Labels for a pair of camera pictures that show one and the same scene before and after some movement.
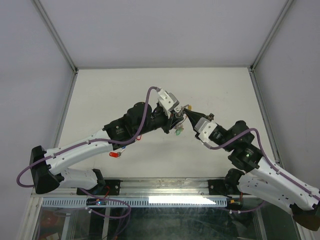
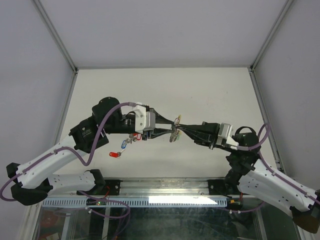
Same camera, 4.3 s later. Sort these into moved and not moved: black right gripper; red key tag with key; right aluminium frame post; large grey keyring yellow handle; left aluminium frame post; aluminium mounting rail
Moved: large grey keyring yellow handle; black right gripper
Not moved: left aluminium frame post; red key tag with key; aluminium mounting rail; right aluminium frame post
